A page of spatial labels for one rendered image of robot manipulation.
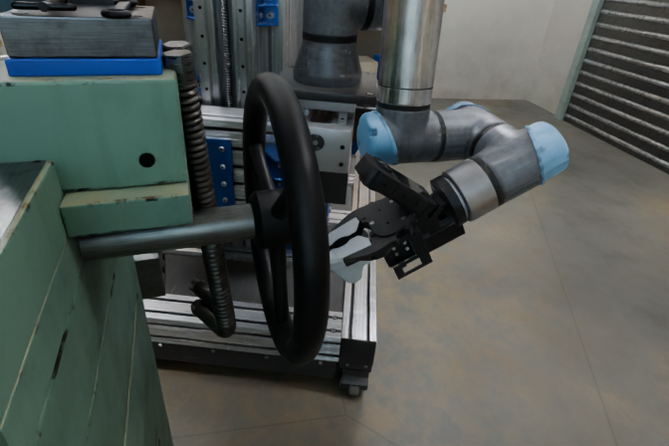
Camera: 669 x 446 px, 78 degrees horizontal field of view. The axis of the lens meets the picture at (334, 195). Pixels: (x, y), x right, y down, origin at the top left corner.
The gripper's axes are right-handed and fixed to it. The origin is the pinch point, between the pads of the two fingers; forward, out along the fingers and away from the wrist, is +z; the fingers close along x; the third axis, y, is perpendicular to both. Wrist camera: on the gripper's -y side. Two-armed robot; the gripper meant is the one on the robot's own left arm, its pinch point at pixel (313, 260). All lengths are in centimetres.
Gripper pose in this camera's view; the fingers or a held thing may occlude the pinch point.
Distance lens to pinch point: 55.1
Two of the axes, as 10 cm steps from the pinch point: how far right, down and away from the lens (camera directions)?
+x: -2.6, -5.1, 8.2
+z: -8.8, 4.7, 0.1
